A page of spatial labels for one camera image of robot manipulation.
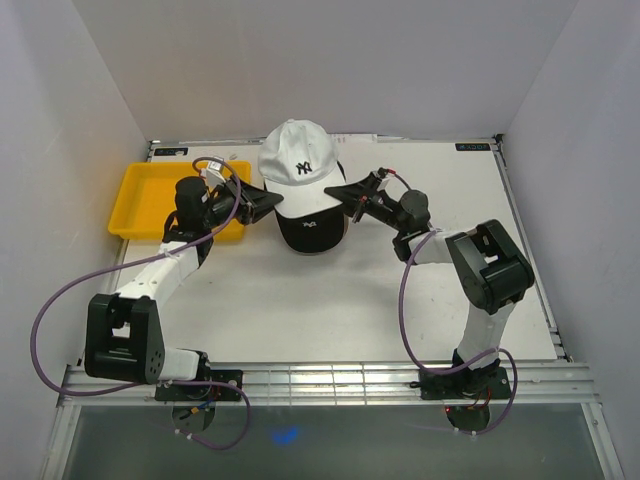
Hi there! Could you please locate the white cap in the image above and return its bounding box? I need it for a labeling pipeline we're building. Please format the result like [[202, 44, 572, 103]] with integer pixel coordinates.
[[257, 119, 346, 219]]

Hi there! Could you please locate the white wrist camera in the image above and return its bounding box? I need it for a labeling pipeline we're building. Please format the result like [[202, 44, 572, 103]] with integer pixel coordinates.
[[199, 158, 226, 188], [374, 168, 396, 191]]

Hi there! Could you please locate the white paper label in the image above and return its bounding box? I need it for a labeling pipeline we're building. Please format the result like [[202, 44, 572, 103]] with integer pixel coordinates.
[[330, 133, 378, 145]]

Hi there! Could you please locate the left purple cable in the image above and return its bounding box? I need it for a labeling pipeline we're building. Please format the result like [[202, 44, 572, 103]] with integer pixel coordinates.
[[29, 157, 252, 451]]

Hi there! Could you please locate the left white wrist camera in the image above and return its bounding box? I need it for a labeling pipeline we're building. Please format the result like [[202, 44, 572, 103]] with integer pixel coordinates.
[[199, 158, 226, 188]]

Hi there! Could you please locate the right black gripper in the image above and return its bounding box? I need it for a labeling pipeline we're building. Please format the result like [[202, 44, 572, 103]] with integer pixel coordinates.
[[322, 176, 406, 234]]

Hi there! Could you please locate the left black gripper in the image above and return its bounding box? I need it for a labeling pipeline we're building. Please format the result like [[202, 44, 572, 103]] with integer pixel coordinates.
[[202, 174, 284, 230]]

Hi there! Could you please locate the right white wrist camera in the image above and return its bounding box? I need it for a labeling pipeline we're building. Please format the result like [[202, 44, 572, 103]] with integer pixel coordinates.
[[374, 168, 396, 191]]

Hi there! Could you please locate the yellow plastic tray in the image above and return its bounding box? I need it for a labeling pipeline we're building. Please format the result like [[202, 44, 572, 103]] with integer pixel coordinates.
[[108, 161, 220, 241]]

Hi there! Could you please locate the black logo plate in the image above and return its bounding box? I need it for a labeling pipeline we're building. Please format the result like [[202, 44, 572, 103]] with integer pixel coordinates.
[[454, 142, 491, 152]]

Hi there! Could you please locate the plain black cap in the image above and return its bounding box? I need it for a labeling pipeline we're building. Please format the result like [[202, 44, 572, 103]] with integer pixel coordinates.
[[264, 160, 346, 255]]

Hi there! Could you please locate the aluminium front rail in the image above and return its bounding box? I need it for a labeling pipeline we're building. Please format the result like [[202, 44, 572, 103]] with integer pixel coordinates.
[[57, 362, 599, 407]]

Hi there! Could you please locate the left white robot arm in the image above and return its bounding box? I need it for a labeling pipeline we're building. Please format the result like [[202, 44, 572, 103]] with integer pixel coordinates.
[[85, 176, 284, 400]]

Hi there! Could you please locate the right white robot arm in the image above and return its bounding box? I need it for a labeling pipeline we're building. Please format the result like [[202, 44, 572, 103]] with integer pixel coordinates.
[[325, 168, 535, 399]]

